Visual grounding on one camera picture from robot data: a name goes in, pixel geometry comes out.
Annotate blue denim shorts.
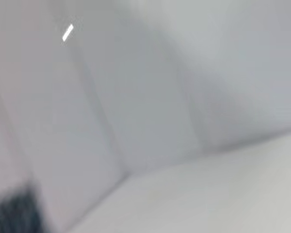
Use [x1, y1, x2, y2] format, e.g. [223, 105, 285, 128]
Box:
[0, 182, 45, 233]

